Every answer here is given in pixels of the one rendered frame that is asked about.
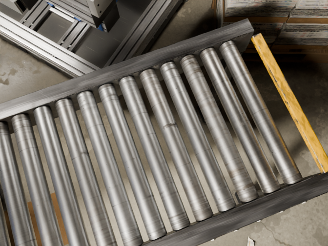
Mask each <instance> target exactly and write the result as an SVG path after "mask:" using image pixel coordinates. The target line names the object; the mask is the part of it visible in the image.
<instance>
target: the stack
mask: <svg viewBox="0 0 328 246"><path fill-rule="evenodd" d="M224 7H225V17H288V16H289V18H328V0H224ZM211 9H214V16H213V20H212V24H211V30H215V0H212V4H211ZM216 14H217V21H216V29H218V28H220V27H223V26H226V25H229V24H232V23H234V22H223V0H216ZM250 24H251V25H252V27H253V29H254V33H253V35H256V34H259V33H261V34H262V36H263V38H264V39H265V41H266V43H267V44H268V45H271V43H273V45H328V24H316V23H286V22H250ZM269 49H270V51H271V52H272V54H303V55H302V56H301V57H294V56H274V58H275V60H276V62H309V63H328V50H325V49H271V48H269ZM243 53H258V52H257V50H256V48H246V50H245V51H244V52H243ZM242 58H243V60H244V61H246V62H262V59H261V57H260V56H250V55H242Z"/></svg>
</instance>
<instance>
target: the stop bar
mask: <svg viewBox="0 0 328 246"><path fill-rule="evenodd" d="M251 40H252V42H253V44H254V46H255V48H256V50H257V52H258V53H259V55H260V57H261V59H262V61H263V63H264V65H265V67H266V69H267V71H268V73H269V74H270V76H271V78H272V80H273V82H274V84H275V86H276V88H277V90H278V92H279V93H280V95H281V97H282V99H283V101H284V103H285V105H286V107H287V109H288V111H289V113H290V114H291V116H292V118H293V120H294V122H295V124H296V126H297V128H298V130H299V132H300V133H301V135H302V137H303V139H304V141H305V143H306V145H307V147H308V149H309V151H310V152H311V154H312V156H313V158H314V160H315V162H316V164H317V166H318V168H319V170H320V171H321V173H322V174H326V173H328V156H327V155H326V153H325V151H324V149H323V147H322V145H321V144H320V142H319V140H318V138H317V136H316V134H315V132H314V131H313V129H312V127H311V125H310V123H309V121H308V119H307V118H306V116H305V114H304V112H303V110H302V108H301V106H300V105H299V103H298V101H297V99H296V97H295V95H294V94H293V92H292V90H291V88H290V86H289V84H288V82H287V81H286V79H285V77H284V75H283V73H282V71H281V69H280V67H279V65H278V63H277V62H276V60H275V58H274V56H273V54H272V52H271V51H270V49H269V47H268V45H267V43H266V41H265V39H264V38H263V36H262V34H261V33H259V34H256V35H253V36H252V38H251Z"/></svg>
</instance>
